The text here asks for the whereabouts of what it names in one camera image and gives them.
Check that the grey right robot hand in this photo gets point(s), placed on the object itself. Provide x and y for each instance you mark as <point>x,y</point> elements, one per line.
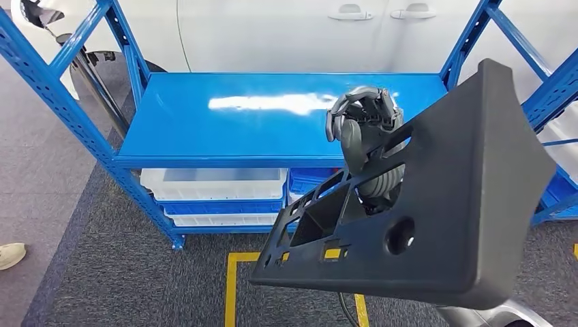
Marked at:
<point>356,135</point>

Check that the black plastic car part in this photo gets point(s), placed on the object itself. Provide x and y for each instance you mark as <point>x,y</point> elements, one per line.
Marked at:
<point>474,180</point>

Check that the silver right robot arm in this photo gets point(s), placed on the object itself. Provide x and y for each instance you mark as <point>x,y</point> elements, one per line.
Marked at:
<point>384,185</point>

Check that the blue plastic bin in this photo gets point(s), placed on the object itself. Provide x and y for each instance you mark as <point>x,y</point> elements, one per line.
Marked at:
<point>226,207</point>
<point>307,180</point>

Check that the white car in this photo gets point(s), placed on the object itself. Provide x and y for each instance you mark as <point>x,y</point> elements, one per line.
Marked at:
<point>271,36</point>

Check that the yellow floor tape square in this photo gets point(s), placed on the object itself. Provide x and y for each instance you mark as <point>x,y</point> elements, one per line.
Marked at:
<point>575,252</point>

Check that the person's beige shoe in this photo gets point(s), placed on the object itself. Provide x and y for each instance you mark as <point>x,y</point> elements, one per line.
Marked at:
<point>11,256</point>

